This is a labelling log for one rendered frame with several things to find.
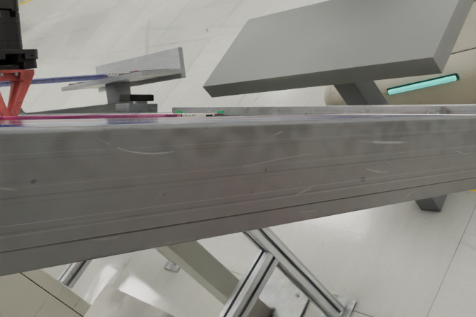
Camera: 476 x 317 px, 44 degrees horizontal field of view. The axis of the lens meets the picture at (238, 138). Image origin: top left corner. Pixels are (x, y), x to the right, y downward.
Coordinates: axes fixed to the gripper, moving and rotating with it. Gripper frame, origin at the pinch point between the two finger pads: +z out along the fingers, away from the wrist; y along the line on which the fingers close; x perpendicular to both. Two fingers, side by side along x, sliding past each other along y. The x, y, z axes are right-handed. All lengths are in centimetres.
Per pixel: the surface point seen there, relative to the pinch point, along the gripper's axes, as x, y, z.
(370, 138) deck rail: 3, 60, 1
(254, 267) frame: 55, -12, 38
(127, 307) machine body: 16.2, 0.4, 32.7
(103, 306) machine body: 15.1, -6.2, 33.8
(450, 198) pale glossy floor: 109, 5, 30
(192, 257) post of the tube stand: 51, -30, 39
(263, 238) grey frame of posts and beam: 56, -9, 32
